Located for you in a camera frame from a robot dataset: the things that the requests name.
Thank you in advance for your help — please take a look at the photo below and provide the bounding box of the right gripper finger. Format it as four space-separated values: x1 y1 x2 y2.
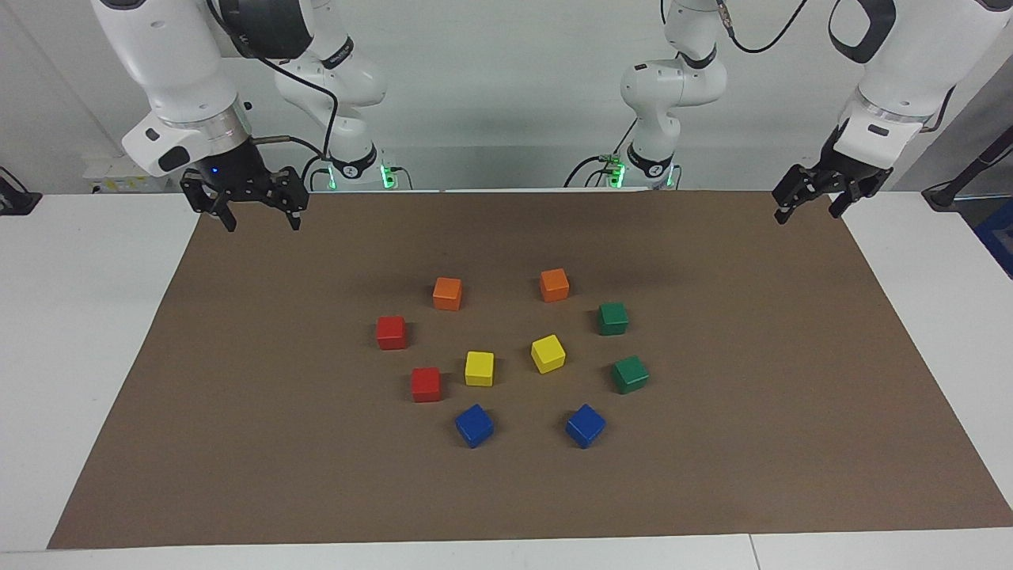
180 170 237 233
267 168 309 232

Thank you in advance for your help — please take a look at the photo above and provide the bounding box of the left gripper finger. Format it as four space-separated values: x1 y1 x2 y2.
828 180 875 220
772 165 828 226

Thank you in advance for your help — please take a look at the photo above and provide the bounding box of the red wooden cube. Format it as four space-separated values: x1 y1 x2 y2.
410 367 442 404
375 315 408 351

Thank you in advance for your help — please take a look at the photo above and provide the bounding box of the green wooden cube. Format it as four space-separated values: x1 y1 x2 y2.
611 355 651 395
597 301 630 336

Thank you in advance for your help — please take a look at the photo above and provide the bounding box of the black tripod stand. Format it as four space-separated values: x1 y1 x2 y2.
922 125 1013 211

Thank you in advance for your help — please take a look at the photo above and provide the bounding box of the white power strip box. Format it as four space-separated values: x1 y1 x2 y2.
83 154 159 194

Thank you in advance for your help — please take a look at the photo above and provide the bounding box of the blue crate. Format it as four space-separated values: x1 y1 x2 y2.
972 198 1013 279

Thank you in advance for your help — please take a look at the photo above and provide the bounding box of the black stand foot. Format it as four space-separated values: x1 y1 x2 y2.
0 166 42 216

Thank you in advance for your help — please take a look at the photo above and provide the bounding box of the brown paper table mat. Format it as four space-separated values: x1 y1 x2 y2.
47 188 1013 549

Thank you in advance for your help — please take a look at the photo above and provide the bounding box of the blue wooden cube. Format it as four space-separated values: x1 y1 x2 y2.
564 403 607 450
454 403 495 450

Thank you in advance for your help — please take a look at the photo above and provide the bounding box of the black base power cable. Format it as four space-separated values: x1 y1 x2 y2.
563 117 638 189
299 154 333 192

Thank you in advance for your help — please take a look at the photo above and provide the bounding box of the black left arm gripper cable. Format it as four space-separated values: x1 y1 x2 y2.
716 0 810 55

